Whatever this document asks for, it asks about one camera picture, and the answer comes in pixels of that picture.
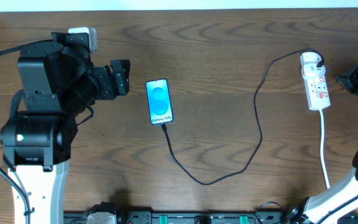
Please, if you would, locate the black USB charger cable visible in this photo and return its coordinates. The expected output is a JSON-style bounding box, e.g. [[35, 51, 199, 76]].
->
[[161, 48, 325, 187]]

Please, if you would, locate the blue Galaxy smartphone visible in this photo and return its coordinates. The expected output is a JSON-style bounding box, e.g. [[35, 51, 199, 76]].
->
[[145, 78, 174, 125]]

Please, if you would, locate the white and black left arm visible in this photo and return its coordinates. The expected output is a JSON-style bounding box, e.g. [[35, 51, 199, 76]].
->
[[0, 32, 131, 223]]

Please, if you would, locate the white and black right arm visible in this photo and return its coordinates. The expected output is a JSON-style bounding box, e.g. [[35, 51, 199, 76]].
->
[[284, 66, 358, 223]]

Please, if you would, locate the white charger adapter plug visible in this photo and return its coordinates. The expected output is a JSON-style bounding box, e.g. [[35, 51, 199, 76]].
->
[[300, 52, 325, 80]]

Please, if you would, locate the white power strip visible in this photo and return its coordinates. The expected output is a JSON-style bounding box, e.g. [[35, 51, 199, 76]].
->
[[300, 52, 331, 111]]

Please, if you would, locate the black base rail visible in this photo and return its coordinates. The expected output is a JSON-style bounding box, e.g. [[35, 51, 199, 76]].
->
[[63, 202, 286, 224]]

